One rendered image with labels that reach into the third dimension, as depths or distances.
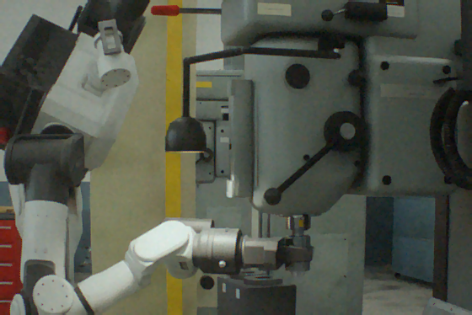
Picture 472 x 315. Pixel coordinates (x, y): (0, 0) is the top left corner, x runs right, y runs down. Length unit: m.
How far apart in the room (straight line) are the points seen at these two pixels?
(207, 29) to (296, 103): 9.37
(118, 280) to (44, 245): 0.16
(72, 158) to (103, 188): 1.61
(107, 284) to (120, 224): 1.67
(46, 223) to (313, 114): 0.54
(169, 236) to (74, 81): 0.41
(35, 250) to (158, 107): 1.74
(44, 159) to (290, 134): 0.48
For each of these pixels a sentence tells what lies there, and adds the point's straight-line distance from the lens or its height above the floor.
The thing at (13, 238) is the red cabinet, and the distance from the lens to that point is 5.92.
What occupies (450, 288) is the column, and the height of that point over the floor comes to 1.13.
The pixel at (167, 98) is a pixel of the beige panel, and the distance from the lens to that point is 3.19.
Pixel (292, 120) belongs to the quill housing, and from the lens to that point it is 1.39.
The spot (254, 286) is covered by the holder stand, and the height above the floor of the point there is 1.13.
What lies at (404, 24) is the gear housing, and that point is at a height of 1.65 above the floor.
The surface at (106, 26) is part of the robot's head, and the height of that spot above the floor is 1.68.
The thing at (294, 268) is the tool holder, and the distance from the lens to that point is 1.48.
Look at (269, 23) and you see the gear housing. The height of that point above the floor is 1.64.
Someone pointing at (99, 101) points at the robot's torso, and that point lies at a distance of 1.67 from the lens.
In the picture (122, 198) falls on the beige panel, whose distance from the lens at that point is 3.16.
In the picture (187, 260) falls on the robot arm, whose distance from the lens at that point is 1.51.
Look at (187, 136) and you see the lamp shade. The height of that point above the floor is 1.44.
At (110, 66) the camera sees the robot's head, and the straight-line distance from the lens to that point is 1.59.
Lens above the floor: 1.39
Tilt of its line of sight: 1 degrees up
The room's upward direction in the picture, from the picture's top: straight up
